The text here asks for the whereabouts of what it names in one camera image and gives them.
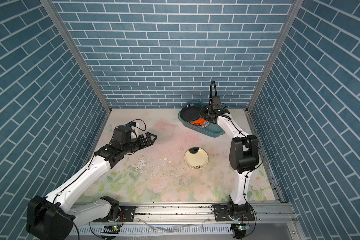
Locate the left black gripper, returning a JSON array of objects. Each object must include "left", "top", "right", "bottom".
[{"left": 121, "top": 131, "right": 158, "bottom": 155}]

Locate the orange round plate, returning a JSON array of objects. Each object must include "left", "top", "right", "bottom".
[{"left": 190, "top": 118, "right": 208, "bottom": 126}]

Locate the black round plate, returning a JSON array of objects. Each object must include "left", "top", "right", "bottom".
[{"left": 180, "top": 105, "right": 201, "bottom": 123}]

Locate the green rim HAO SHI plate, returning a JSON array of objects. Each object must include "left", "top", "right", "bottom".
[{"left": 191, "top": 121, "right": 210, "bottom": 128}]

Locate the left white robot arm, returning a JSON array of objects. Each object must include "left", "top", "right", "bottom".
[{"left": 26, "top": 121, "right": 158, "bottom": 240}]

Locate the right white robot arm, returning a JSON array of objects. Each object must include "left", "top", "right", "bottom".
[{"left": 200, "top": 96, "right": 259, "bottom": 219}]

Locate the translucent teal plastic bin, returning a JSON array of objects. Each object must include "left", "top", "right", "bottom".
[{"left": 178, "top": 101, "right": 225, "bottom": 138}]

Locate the cream plate black flower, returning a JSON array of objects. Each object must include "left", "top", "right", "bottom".
[{"left": 184, "top": 147, "right": 209, "bottom": 170}]

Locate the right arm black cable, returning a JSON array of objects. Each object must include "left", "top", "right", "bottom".
[{"left": 208, "top": 79, "right": 263, "bottom": 211}]

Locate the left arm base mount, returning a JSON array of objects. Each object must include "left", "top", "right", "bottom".
[{"left": 94, "top": 206, "right": 137, "bottom": 223}]

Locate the aluminium front rail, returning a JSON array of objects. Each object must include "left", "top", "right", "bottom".
[{"left": 70, "top": 202, "right": 305, "bottom": 240}]

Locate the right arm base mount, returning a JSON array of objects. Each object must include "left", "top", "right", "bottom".
[{"left": 210, "top": 204, "right": 256, "bottom": 222}]

